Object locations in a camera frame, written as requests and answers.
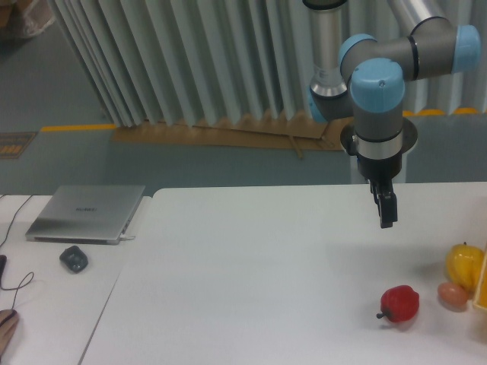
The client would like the yellow wooden box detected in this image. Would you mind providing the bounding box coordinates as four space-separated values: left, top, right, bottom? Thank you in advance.
472 249 486 313

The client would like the yellow toy bell pepper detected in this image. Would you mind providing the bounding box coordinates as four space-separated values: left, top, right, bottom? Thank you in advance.
445 242 485 293

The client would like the grey folding screen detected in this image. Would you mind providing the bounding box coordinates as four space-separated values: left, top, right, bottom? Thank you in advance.
49 0 487 129

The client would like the brown toy egg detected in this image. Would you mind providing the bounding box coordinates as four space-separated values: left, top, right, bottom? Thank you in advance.
438 282 469 308

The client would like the red toy bell pepper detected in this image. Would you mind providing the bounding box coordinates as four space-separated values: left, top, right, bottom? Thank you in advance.
376 285 420 323

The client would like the white usb plug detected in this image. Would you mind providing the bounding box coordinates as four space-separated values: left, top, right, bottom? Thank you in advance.
119 234 135 241

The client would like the brown cardboard sheet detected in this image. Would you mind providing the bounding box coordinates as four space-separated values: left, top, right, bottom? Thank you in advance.
111 113 352 158

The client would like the black thin cable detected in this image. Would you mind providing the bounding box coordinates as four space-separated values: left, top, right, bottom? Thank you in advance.
0 195 35 311

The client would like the person's hand on mouse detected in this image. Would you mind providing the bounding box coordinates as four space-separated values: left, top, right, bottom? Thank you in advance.
0 309 19 355

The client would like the silver closed laptop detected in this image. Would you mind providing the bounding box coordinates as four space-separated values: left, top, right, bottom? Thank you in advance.
25 185 145 244

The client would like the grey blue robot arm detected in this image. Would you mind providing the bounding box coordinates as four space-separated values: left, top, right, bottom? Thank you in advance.
305 1 482 228

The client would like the black cable plug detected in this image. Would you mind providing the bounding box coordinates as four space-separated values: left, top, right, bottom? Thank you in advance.
0 255 7 273

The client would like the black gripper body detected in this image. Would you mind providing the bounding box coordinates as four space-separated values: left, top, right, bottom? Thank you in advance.
357 153 403 183

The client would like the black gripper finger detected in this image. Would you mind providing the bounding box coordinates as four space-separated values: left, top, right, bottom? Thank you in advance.
369 182 380 207
378 185 398 228

